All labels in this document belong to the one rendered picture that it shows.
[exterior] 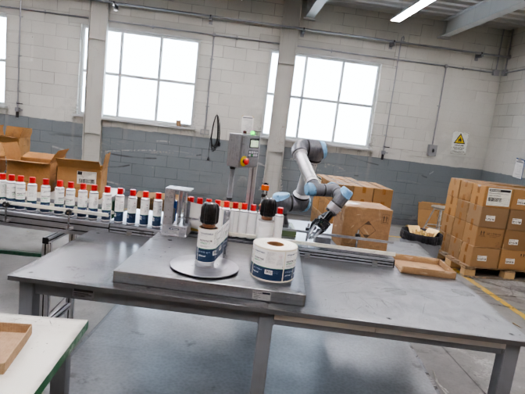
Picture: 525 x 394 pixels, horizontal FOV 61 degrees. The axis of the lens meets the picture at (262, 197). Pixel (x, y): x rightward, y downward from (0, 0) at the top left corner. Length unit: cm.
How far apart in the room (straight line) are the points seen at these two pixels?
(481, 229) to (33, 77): 729
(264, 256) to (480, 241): 437
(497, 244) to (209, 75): 515
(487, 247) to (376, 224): 341
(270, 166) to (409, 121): 265
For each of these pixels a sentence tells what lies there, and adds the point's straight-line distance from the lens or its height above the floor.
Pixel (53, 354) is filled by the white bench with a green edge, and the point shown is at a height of 80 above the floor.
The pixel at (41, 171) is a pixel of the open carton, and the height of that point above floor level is 95.
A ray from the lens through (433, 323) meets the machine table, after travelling 200.
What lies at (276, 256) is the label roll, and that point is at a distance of 191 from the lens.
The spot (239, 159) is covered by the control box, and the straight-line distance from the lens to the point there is 252.
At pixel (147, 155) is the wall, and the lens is 815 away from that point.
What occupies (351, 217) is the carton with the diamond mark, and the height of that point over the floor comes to 105.
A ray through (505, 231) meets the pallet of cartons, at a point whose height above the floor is 62.
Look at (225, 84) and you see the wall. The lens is 800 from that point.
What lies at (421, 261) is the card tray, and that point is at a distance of 289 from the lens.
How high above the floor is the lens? 154
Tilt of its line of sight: 9 degrees down
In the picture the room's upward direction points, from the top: 7 degrees clockwise
